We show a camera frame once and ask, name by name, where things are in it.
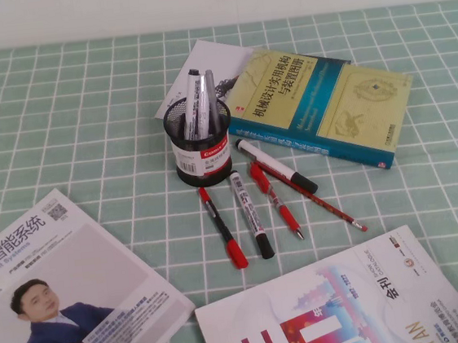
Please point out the black pen with red cap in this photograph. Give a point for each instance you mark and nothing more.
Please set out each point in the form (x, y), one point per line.
(223, 229)

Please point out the black mesh pen holder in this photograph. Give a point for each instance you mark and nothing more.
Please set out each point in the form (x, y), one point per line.
(199, 158)

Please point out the red gel pen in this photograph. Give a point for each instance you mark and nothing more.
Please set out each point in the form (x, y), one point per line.
(284, 210)

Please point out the grey pen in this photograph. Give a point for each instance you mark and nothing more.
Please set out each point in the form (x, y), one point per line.
(212, 99)

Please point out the labelled marker with black cap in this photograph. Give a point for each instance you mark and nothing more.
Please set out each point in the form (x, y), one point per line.
(249, 210)

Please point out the white marker with black cap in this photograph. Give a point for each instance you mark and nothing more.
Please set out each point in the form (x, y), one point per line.
(273, 162)

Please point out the red pencil with eraser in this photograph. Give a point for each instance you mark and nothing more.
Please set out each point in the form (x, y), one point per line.
(333, 207)

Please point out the white paper sheet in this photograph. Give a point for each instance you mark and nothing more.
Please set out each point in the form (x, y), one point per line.
(217, 58)

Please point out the yellow and blue hardcover book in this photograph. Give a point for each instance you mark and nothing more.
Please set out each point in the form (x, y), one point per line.
(320, 100)

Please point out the white show catalogue magazine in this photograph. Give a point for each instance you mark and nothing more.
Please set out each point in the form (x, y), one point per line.
(341, 299)

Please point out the magazine with man on cover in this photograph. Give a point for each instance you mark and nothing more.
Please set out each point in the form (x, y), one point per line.
(81, 285)

